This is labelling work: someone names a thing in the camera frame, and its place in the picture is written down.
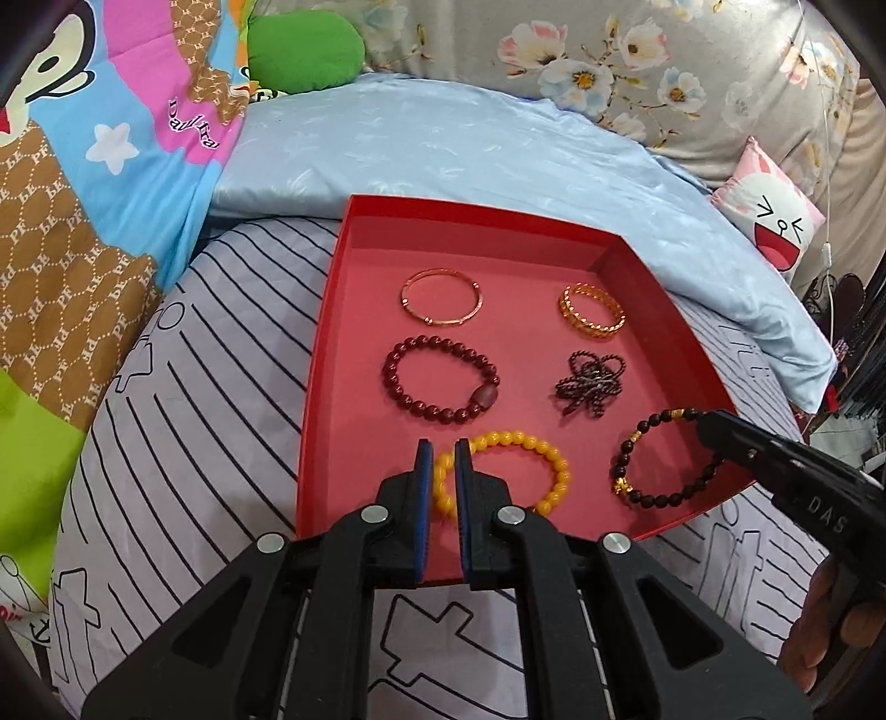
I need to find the colourful cartoon monkey blanket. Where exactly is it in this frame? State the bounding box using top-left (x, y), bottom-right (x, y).
top-left (0, 0), bottom-right (255, 659)

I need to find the dark bead bracelet gold charm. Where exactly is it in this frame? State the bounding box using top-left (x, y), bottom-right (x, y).
top-left (608, 406), bottom-right (725, 507)

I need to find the dark red bead bracelet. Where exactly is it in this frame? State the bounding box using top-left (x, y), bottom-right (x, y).
top-left (380, 334), bottom-right (501, 423)

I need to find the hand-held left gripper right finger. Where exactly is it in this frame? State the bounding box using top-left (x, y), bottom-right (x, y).
top-left (453, 438), bottom-right (815, 720)

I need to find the red cardboard box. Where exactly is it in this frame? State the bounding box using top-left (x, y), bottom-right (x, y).
top-left (294, 194), bottom-right (763, 590)

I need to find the rose gold bangle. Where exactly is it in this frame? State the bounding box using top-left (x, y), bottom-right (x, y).
top-left (400, 268), bottom-right (484, 327)

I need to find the floral grey pillow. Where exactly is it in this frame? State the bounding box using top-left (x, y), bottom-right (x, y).
top-left (331, 0), bottom-right (869, 196)

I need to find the light blue quilt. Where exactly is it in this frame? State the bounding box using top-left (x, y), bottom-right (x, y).
top-left (206, 72), bottom-right (839, 414)

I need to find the person's right hand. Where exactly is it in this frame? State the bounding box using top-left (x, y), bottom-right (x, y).
top-left (781, 552), bottom-right (886, 695)

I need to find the green plush pillow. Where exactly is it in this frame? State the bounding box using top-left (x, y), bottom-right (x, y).
top-left (245, 9), bottom-right (367, 95)

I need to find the yellow bead bracelet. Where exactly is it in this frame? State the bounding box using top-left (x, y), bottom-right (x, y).
top-left (429, 429), bottom-right (573, 521)

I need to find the dark garnet bead string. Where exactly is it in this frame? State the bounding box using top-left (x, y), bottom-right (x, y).
top-left (553, 349), bottom-right (628, 422)

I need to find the pink cartoon face pillow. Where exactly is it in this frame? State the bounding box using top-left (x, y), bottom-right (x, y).
top-left (709, 136), bottom-right (829, 282)

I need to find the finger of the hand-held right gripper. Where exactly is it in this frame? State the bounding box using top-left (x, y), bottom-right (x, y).
top-left (696, 410), bottom-right (786, 480)

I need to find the gold chain bangle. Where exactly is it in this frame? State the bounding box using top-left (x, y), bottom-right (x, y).
top-left (558, 281), bottom-right (628, 341)

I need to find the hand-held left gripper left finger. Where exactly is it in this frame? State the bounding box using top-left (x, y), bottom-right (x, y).
top-left (81, 439), bottom-right (437, 720)

